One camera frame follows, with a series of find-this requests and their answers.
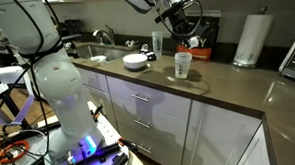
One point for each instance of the white ceramic bowl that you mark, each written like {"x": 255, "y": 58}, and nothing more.
{"x": 135, "y": 63}

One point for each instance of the orange black clamp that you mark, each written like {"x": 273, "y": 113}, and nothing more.
{"x": 127, "y": 145}

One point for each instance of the white lower kitchen cabinets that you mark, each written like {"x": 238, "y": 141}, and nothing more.
{"x": 162, "y": 125}

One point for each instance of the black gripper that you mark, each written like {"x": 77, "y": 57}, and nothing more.
{"x": 179, "y": 22}

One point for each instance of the black countertop appliance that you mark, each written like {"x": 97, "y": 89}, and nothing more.
{"x": 73, "y": 29}

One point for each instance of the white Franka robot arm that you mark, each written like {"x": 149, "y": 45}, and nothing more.
{"x": 61, "y": 89}

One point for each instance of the clear plastic scoop spoon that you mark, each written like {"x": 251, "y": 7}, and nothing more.
{"x": 192, "y": 42}

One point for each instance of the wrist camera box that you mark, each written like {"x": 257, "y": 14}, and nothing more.
{"x": 171, "y": 8}

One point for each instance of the chrome sink faucet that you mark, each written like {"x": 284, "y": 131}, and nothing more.
{"x": 102, "y": 36}

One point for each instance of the small white dish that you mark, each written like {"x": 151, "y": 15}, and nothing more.
{"x": 98, "y": 58}

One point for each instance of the small clear shaker cup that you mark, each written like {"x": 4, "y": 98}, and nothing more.
{"x": 183, "y": 66}

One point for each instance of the small black shaker lid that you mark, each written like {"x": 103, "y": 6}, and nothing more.
{"x": 150, "y": 55}

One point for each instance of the steel kitchen sink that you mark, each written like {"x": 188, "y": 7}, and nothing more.
{"x": 112, "y": 52}

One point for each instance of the robot mounting table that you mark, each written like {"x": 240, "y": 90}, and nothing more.
{"x": 106, "y": 127}

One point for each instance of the black red whey bag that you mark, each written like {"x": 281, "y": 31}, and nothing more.
{"x": 207, "y": 36}

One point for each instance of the tall clear shaker cup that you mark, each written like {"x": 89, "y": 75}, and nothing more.
{"x": 158, "y": 43}

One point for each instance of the white paper towel roll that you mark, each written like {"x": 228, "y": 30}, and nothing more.
{"x": 252, "y": 38}

